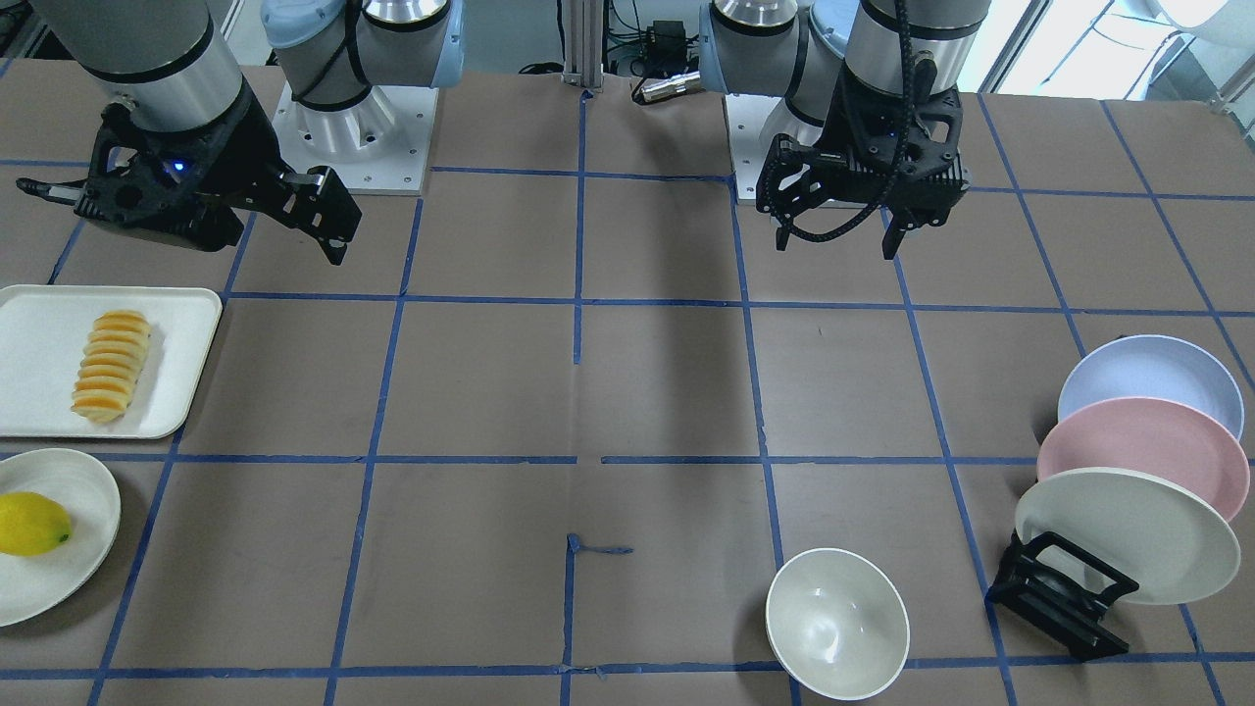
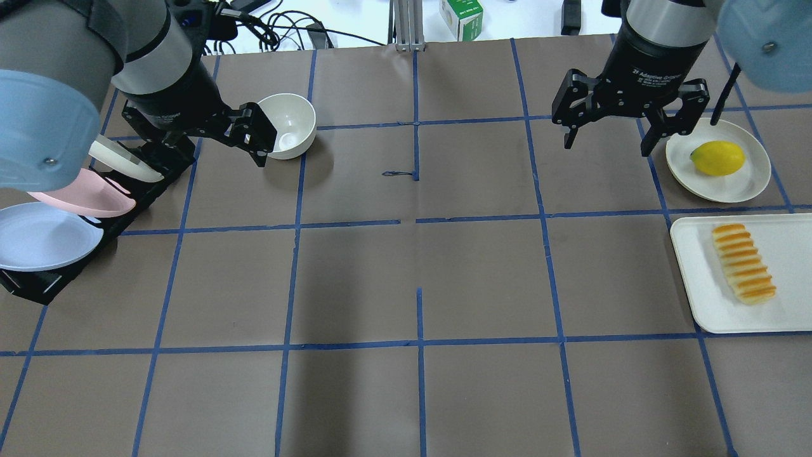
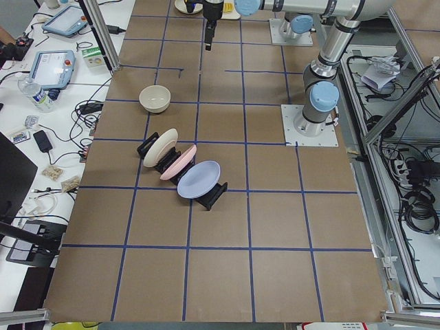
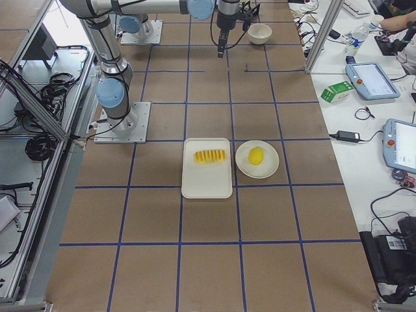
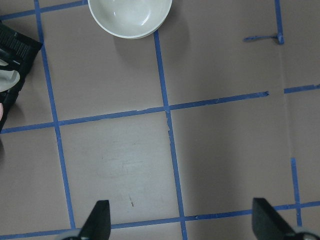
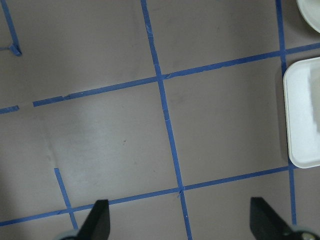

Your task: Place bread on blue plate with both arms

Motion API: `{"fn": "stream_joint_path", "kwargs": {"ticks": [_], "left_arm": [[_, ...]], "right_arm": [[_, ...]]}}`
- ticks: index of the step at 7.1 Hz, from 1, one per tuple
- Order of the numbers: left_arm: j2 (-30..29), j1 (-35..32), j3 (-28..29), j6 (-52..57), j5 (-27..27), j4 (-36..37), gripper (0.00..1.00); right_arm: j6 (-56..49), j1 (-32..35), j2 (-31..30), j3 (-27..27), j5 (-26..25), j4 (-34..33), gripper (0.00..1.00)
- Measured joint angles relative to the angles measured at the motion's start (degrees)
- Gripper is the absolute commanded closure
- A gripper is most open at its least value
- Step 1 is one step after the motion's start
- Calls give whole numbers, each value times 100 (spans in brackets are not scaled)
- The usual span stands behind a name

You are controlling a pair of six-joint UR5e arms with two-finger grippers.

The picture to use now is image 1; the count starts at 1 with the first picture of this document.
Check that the aluminium frame post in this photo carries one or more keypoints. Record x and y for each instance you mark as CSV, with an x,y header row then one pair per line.
x,y
582,41

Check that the black dish rack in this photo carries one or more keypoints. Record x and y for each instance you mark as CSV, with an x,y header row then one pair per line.
x,y
1054,603

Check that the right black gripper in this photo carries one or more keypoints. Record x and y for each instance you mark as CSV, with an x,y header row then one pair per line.
x,y
238,145

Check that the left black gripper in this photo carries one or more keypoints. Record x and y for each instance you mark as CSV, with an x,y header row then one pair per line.
x,y
790,176

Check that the white rectangular tray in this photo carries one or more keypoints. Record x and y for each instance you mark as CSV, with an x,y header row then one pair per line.
x,y
45,327

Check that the white bowl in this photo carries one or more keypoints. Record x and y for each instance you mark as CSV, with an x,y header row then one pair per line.
x,y
837,624

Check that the white round plate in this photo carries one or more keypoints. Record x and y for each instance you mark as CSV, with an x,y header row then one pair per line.
x,y
86,490

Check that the cream plate in rack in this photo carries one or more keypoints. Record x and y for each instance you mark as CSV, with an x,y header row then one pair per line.
x,y
1160,535

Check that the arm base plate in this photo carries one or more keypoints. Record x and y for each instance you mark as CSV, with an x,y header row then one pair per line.
x,y
379,147
752,122

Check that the pink plate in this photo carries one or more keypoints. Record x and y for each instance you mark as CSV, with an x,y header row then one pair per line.
x,y
1154,436

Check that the blue plate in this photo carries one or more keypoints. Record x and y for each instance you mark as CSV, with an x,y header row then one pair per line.
x,y
1155,366

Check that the silver cylindrical connector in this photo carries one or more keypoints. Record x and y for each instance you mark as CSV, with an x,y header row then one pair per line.
x,y
655,90

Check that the yellow lemon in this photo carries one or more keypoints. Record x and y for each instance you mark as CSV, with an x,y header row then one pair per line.
x,y
33,524

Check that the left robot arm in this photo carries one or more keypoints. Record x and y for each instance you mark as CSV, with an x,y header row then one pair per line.
x,y
915,49

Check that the sliced yellow bread loaf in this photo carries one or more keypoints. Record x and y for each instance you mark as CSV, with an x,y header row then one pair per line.
x,y
112,361

